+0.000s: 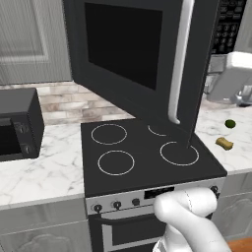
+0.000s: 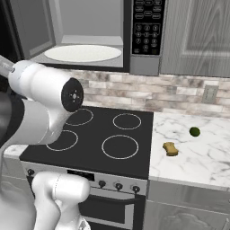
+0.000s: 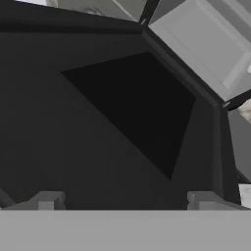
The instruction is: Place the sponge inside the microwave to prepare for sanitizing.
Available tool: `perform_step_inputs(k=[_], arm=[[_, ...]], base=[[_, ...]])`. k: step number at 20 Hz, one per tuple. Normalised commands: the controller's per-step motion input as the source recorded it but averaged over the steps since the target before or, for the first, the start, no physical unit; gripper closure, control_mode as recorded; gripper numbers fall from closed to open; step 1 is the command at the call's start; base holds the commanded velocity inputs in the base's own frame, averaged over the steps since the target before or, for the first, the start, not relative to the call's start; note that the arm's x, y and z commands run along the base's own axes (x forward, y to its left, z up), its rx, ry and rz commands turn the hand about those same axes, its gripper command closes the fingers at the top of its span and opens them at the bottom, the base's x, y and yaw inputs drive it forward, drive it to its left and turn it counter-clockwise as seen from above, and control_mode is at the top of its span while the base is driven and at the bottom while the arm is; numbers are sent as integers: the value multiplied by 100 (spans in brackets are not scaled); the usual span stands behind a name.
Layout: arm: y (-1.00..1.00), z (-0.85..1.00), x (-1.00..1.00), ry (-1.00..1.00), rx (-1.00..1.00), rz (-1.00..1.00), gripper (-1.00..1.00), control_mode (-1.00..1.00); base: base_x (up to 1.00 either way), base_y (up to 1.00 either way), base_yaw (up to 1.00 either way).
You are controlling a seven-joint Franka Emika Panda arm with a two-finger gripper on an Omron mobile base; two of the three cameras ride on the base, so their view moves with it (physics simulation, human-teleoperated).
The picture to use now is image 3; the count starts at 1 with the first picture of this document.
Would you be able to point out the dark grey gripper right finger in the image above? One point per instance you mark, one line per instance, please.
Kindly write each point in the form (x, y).
(205, 200)

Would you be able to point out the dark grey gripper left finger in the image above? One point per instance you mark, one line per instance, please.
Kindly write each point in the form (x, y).
(45, 200)

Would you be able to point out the grey panelled cupboard door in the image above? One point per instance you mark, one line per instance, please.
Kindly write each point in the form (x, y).
(209, 42)
(240, 143)
(108, 7)

